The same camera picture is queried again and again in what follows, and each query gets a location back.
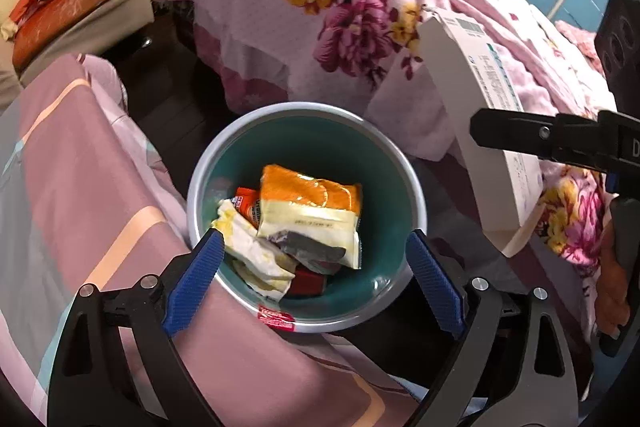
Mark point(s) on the orange and cream snack packet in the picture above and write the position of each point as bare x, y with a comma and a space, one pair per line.
310, 197

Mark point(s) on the long white cardboard box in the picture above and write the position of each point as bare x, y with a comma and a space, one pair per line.
450, 82

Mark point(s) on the person's right hand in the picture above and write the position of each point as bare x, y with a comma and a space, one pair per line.
610, 292

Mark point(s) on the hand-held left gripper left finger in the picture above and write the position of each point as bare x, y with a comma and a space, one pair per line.
195, 282

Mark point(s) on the teal trash bin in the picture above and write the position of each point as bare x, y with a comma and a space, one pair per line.
320, 142

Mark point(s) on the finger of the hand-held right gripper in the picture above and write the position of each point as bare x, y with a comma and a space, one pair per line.
515, 132

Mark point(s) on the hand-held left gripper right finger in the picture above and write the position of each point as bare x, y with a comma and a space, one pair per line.
435, 282

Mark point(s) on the pink plaid tablecloth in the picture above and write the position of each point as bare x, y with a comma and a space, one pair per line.
75, 207

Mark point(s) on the yellow white wrapper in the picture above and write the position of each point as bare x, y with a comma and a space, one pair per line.
250, 252

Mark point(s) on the orange printed snack wrapper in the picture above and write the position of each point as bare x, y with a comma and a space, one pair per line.
246, 204

